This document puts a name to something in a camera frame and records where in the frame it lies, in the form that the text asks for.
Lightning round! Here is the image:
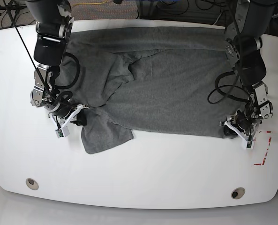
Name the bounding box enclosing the grey T-shirt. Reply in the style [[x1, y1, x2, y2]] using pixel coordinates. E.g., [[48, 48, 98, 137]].
[[67, 27, 245, 154]]

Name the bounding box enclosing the red tape rectangle marking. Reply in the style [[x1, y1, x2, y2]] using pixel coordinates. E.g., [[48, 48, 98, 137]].
[[252, 130, 272, 166]]

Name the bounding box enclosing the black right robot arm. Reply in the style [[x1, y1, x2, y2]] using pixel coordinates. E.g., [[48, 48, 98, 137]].
[[26, 0, 87, 138]]

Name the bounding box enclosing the black tripod stand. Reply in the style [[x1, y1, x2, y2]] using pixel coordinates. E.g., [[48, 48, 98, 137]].
[[0, 0, 27, 28]]

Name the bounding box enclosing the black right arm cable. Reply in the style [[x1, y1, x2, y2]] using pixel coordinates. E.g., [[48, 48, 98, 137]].
[[2, 0, 81, 108]]

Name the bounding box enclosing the right table cable grommet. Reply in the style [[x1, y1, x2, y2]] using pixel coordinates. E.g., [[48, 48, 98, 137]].
[[231, 187, 245, 200]]

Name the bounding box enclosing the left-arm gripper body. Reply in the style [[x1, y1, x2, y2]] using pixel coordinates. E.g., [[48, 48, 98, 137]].
[[220, 109, 263, 149]]

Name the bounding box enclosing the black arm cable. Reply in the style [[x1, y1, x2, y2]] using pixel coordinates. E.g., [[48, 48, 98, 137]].
[[2, 0, 81, 108], [208, 0, 254, 105]]

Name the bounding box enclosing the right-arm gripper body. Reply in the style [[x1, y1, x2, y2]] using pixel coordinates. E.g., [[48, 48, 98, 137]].
[[48, 104, 90, 138]]

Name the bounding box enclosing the left table cable grommet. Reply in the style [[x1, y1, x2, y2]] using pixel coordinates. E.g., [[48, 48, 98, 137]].
[[26, 178, 39, 191]]

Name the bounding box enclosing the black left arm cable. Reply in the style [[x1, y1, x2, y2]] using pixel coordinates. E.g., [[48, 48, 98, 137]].
[[208, 0, 254, 105]]

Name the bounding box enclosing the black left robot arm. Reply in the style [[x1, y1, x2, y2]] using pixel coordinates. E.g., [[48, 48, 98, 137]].
[[222, 0, 277, 149]]

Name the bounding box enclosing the table cable grommet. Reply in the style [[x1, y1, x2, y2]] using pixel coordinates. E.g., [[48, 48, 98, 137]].
[[26, 178, 39, 191], [231, 187, 245, 200]]

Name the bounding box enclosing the yellow cable on floor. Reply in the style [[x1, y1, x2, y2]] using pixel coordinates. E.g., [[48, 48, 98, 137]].
[[72, 0, 106, 8]]

